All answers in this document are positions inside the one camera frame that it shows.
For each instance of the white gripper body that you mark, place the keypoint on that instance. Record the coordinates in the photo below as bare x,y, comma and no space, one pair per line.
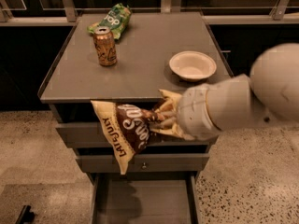
193,112

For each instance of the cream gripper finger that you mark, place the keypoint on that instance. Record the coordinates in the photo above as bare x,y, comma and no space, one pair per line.
167,113
165,124

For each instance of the brown chip bag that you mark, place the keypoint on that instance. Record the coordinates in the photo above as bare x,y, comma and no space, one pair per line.
127,127

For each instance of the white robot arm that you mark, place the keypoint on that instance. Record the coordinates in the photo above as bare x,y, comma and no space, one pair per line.
268,96

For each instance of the grey middle drawer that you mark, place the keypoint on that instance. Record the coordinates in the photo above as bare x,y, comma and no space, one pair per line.
144,163

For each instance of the grey drawer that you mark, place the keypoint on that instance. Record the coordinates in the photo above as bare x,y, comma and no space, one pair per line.
145,198
90,134
144,163

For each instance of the grey bottom drawer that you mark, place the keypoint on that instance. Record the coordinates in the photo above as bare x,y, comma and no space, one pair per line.
145,198

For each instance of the grey drawer cabinet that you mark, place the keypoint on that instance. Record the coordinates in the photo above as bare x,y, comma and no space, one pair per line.
141,71

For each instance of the grey top drawer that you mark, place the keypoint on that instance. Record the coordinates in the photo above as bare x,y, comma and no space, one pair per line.
90,134

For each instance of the green chip bag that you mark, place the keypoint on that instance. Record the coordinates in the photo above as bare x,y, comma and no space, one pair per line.
116,20

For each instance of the white paper bowl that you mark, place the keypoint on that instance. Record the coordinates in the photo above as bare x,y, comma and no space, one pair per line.
192,65

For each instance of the gold soda can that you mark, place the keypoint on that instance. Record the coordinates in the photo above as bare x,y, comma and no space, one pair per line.
104,43

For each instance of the black object on floor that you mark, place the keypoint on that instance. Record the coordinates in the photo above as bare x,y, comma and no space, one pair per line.
26,216

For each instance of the metal railing frame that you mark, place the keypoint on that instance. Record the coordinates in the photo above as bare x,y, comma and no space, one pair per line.
214,12

